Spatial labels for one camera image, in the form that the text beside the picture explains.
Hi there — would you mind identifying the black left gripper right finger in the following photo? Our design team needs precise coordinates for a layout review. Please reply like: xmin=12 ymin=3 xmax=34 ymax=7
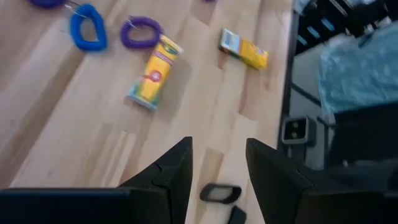
xmin=245 ymin=138 xmax=314 ymax=224

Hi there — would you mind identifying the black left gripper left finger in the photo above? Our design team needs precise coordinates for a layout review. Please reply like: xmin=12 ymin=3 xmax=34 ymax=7
xmin=118 ymin=136 xmax=194 ymax=224

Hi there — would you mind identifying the black rubber band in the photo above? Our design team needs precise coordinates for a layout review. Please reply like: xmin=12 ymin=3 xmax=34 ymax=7
xmin=199 ymin=183 xmax=243 ymax=205

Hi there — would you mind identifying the yellow crayon box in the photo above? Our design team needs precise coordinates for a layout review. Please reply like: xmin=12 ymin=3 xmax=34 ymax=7
xmin=218 ymin=27 xmax=269 ymax=71
xmin=126 ymin=34 xmax=184 ymax=112

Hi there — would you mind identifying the purple coil wristband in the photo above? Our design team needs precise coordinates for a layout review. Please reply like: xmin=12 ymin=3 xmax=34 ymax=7
xmin=27 ymin=0 xmax=68 ymax=9
xmin=119 ymin=16 xmax=165 ymax=50

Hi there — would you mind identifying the blue coil wristband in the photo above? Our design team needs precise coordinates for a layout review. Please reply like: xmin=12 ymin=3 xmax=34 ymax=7
xmin=69 ymin=2 xmax=109 ymax=53

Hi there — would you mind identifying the black chair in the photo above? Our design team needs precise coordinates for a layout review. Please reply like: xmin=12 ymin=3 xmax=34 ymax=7
xmin=326 ymin=102 xmax=398 ymax=194

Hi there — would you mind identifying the person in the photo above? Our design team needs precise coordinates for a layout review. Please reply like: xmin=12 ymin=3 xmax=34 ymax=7
xmin=317 ymin=21 xmax=398 ymax=114

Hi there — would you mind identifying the dark background equipment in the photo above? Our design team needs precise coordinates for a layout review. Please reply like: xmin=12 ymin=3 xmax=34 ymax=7
xmin=294 ymin=0 xmax=398 ymax=55

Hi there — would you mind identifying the small grey camera box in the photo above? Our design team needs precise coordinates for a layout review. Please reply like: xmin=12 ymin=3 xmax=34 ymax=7
xmin=280 ymin=115 xmax=317 ymax=147

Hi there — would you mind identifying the black aluminium frame rail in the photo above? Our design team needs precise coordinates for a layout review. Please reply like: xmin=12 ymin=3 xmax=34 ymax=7
xmin=275 ymin=9 xmax=301 ymax=150

